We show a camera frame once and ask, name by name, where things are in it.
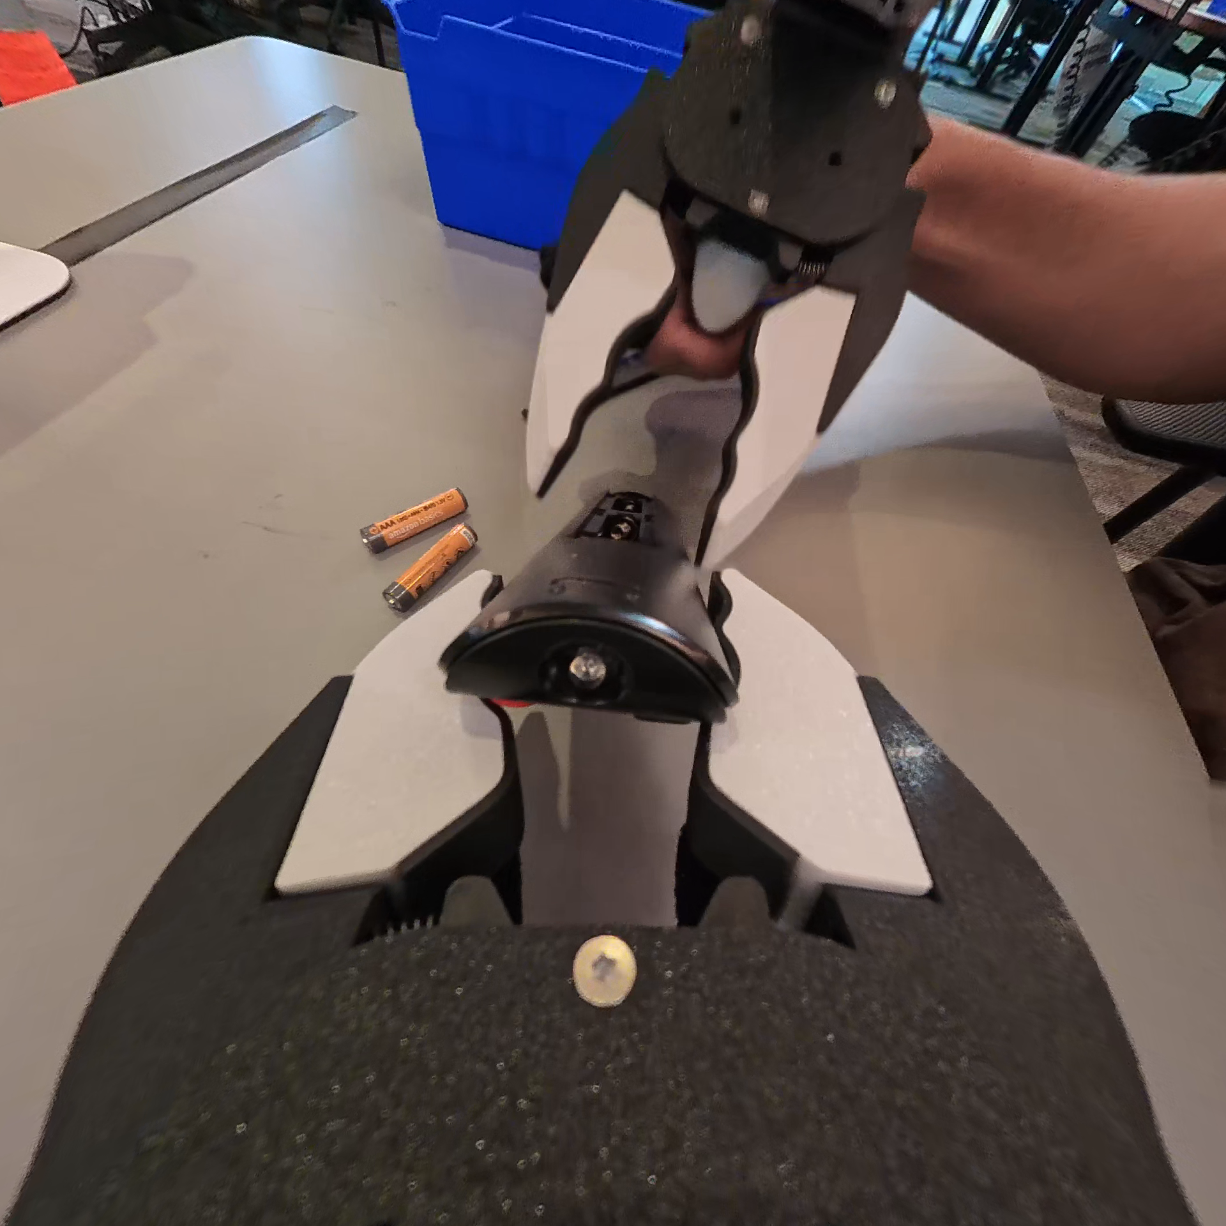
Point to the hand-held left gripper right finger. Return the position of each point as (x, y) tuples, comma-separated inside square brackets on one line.
[(824, 766)]

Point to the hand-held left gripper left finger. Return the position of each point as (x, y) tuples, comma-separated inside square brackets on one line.
[(386, 766)]

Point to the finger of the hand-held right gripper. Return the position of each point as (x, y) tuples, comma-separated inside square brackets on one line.
[(603, 307), (794, 400)]

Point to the orange and black battery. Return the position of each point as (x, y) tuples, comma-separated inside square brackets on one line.
[(418, 523), (431, 569)]

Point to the black remote control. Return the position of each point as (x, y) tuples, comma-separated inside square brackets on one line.
[(592, 601)]

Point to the person's right forearm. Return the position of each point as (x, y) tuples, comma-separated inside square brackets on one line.
[(1050, 271)]

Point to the person's right hand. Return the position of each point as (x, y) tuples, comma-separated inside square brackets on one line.
[(689, 354)]

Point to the blue plastic bin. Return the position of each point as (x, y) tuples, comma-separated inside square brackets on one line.
[(495, 115)]

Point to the black mesh office chair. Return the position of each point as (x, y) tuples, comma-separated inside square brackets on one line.
[(1166, 427)]

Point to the dark brown cloth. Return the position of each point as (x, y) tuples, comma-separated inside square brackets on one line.
[(1187, 654)]

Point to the white flat stand base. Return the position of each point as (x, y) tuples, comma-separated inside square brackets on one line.
[(25, 280)]

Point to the orange fabric item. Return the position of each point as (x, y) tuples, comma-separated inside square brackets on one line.
[(31, 65)]

